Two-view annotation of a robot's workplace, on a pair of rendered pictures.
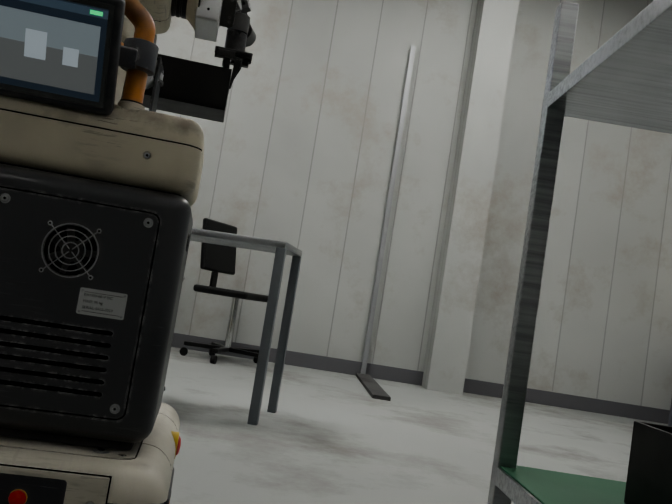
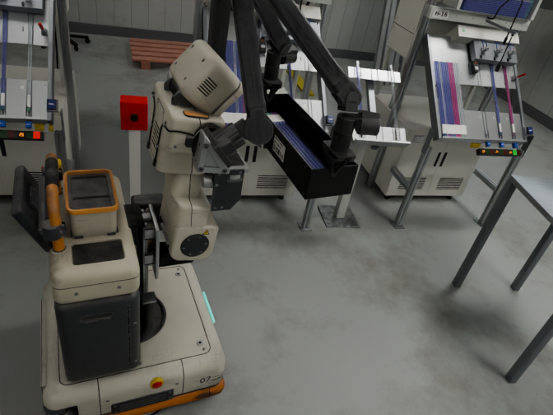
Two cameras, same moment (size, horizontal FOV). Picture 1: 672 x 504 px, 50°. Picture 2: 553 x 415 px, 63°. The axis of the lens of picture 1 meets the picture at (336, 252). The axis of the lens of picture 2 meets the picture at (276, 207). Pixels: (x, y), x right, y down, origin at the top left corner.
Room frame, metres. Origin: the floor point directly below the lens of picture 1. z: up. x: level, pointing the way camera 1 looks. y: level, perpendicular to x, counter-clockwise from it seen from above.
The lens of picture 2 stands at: (1.38, -0.76, 1.79)
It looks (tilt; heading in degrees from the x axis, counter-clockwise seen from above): 34 degrees down; 71
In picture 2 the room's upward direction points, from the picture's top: 12 degrees clockwise
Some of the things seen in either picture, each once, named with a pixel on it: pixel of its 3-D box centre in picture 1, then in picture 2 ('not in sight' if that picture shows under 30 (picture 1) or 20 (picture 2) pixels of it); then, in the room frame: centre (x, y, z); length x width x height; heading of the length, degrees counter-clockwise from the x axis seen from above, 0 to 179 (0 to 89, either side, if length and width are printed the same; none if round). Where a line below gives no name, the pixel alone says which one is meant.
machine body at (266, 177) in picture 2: not in sight; (240, 141); (2.01, 2.08, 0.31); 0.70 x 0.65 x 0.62; 2
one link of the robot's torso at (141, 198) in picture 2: not in sight; (171, 227); (1.46, 0.63, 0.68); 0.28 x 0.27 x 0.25; 100
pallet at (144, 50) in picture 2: not in sight; (181, 56); (1.72, 4.63, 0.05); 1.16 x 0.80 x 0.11; 2
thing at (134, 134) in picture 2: not in sight; (134, 162); (1.30, 1.59, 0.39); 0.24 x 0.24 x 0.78; 2
